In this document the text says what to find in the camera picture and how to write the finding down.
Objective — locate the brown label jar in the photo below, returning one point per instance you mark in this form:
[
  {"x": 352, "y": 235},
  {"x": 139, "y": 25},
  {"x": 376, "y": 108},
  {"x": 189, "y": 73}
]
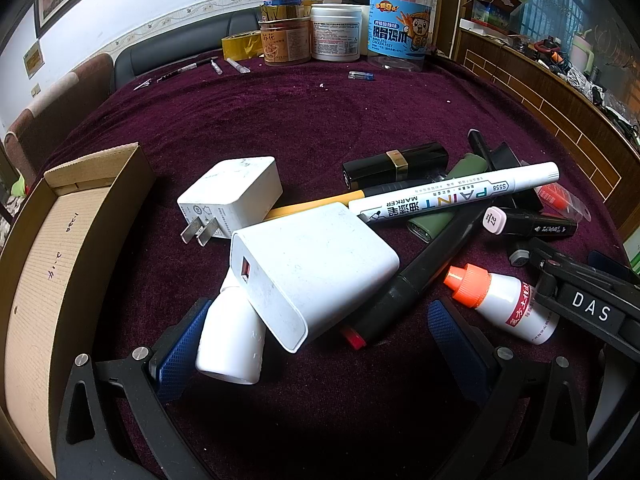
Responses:
[{"x": 285, "y": 42}]

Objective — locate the green lighter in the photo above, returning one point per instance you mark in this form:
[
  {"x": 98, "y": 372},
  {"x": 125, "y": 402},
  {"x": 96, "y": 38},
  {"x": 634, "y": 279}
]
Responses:
[{"x": 428, "y": 226}]

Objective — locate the yellow black pen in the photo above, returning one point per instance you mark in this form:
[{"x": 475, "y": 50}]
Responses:
[{"x": 344, "y": 199}]

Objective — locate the silver pen on table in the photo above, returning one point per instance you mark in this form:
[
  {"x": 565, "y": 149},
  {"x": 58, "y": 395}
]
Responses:
[{"x": 241, "y": 69}]

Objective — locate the black leather sofa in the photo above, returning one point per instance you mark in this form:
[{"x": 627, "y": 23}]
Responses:
[{"x": 181, "y": 43}]

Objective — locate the maroon tablecloth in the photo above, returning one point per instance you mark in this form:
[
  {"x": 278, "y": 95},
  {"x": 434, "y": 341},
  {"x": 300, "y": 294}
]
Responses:
[{"x": 397, "y": 409}]

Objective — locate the white power bank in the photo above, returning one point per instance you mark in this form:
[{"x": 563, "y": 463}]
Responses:
[{"x": 306, "y": 272}]

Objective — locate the white plug charger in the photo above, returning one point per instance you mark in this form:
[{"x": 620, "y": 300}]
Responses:
[{"x": 232, "y": 195}]

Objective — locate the white plastic jar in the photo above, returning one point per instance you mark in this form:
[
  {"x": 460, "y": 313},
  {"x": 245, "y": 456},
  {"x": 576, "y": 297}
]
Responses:
[{"x": 335, "y": 32}]

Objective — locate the white paint marker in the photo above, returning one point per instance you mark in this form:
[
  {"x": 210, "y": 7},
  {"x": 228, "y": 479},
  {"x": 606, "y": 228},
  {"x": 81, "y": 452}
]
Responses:
[{"x": 419, "y": 199}]

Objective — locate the black pen far table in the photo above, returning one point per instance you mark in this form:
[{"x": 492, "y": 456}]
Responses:
[{"x": 186, "y": 68}]

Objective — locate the blue label clear jar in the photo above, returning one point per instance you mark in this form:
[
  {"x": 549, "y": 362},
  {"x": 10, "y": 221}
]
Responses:
[{"x": 399, "y": 32}]

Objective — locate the small blue clear tube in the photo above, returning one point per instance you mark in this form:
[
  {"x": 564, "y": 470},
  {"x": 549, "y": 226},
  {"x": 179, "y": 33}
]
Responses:
[{"x": 355, "y": 75}]

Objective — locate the black marker red cap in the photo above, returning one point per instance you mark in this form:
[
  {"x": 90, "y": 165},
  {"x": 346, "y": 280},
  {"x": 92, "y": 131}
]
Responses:
[{"x": 366, "y": 322}]

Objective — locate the long black pen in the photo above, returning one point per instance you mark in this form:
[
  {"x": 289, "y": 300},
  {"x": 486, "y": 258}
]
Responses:
[{"x": 479, "y": 147}]

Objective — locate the white bottle orange cap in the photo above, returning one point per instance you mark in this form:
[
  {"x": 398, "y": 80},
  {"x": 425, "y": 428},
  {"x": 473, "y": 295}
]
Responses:
[{"x": 503, "y": 300}]

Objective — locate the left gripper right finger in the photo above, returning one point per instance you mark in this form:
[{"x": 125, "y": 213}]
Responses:
[{"x": 480, "y": 359}]

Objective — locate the wooden glass cabinet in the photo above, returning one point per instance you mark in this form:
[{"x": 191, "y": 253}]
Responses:
[{"x": 599, "y": 149}]

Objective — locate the cardboard tray box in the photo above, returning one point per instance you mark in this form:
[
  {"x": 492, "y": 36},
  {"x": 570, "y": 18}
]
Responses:
[{"x": 55, "y": 266}]

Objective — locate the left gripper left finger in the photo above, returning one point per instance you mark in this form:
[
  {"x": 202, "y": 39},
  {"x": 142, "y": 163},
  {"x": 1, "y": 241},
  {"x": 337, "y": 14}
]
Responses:
[{"x": 148, "y": 378}]

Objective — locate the white squeeze bottle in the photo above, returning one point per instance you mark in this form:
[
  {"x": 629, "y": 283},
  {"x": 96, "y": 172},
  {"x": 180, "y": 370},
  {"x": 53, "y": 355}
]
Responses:
[{"x": 232, "y": 338}]

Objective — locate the yellow tape roll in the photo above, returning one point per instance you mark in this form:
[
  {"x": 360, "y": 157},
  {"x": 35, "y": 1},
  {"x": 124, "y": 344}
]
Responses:
[{"x": 243, "y": 46}]

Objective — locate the black gold lipstick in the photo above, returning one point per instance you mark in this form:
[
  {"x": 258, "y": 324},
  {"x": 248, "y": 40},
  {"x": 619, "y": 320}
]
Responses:
[{"x": 392, "y": 166}]

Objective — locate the brown pink armchair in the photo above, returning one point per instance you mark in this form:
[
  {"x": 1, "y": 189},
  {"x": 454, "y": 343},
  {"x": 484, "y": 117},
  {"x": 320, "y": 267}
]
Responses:
[{"x": 52, "y": 115}]

